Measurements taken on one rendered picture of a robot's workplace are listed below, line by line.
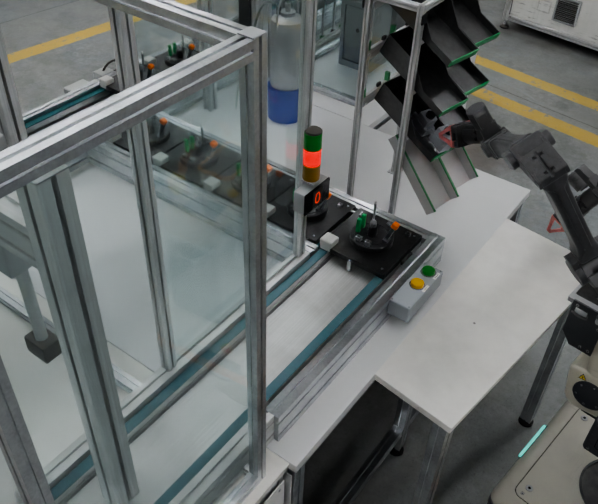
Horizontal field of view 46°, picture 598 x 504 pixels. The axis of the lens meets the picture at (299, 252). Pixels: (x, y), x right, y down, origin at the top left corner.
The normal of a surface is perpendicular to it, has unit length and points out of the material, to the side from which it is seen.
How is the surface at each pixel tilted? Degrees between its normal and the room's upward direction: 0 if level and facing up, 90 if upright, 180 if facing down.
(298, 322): 0
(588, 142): 1
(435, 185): 45
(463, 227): 0
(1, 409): 90
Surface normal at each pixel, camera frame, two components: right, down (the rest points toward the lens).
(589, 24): -0.69, 0.46
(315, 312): 0.04, -0.76
